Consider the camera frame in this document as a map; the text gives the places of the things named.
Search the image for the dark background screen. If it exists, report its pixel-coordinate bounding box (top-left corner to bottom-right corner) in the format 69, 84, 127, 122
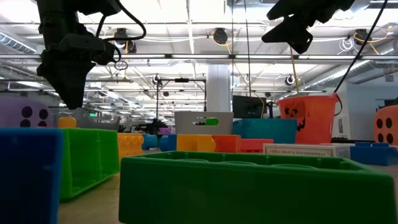
376, 98, 398, 108

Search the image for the orange pumpkin bucket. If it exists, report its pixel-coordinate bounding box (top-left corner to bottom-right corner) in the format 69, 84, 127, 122
275, 93, 343, 145

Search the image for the red-orange flat toy brick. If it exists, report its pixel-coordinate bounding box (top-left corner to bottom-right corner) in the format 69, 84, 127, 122
238, 138, 275, 154

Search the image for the purple foam die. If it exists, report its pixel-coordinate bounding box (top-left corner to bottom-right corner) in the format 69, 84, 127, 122
0, 96, 53, 129

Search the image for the grey plastic tray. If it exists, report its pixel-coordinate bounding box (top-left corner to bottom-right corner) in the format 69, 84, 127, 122
76, 108, 121, 131

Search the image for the black background robot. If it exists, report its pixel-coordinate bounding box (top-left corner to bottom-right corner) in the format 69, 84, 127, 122
136, 119, 169, 138

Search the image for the dark green toy brick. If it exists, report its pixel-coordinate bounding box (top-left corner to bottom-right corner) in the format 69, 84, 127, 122
118, 151, 398, 224

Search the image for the yellow studded toy brick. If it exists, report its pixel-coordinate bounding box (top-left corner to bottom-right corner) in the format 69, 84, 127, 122
117, 133, 145, 160

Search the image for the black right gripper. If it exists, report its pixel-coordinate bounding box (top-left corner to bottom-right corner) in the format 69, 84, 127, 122
261, 0, 355, 55

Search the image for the black background frame stand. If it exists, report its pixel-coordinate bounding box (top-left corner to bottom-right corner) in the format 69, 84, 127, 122
155, 77, 208, 113

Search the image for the orange foam die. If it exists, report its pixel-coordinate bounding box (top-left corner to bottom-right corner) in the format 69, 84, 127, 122
373, 105, 398, 146

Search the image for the orange toy block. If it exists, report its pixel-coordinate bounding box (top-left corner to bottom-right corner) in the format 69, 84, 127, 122
212, 134, 242, 154

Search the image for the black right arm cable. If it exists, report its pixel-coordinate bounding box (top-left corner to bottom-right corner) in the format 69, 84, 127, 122
333, 0, 389, 94

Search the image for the yellow hanging cable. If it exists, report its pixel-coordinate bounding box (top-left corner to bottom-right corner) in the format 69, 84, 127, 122
289, 46, 300, 96

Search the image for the rounded blue toy block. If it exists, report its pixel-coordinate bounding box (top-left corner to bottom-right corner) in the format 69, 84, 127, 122
142, 134, 159, 151

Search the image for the clear grey plastic bin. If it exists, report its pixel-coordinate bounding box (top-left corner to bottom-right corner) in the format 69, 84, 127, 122
174, 111, 234, 136

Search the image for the large blue toy block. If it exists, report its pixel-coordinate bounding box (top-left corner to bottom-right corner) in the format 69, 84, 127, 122
158, 134, 178, 153

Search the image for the thin black hanging cable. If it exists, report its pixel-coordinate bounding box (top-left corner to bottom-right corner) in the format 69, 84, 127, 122
230, 0, 235, 97

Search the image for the small yellow toy block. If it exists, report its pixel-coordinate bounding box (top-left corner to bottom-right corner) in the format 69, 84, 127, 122
57, 116, 78, 129

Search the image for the bright green toy brick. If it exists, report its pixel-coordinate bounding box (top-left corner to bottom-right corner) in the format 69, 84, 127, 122
59, 128, 121, 200

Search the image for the long ceiling light bar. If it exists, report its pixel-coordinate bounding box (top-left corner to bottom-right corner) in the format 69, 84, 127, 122
102, 54, 398, 60

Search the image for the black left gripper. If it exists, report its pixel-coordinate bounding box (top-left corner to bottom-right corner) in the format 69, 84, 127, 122
36, 30, 116, 110

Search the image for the black coiled cable ring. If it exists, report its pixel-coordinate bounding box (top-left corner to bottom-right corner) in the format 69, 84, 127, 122
113, 60, 129, 72

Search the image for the black background monitor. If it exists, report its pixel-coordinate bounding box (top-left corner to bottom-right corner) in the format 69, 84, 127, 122
232, 95, 268, 120

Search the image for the teal plastic tray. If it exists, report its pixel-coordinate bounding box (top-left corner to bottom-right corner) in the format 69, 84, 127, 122
231, 118, 299, 144

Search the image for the small blue toy brick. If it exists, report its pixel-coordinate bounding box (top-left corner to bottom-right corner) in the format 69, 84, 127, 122
349, 142, 398, 167

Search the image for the silver-backed playing card box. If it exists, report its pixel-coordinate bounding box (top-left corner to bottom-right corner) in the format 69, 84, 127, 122
262, 143, 351, 159

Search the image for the white building pillar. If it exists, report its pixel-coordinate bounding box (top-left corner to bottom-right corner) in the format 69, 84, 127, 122
206, 64, 232, 113

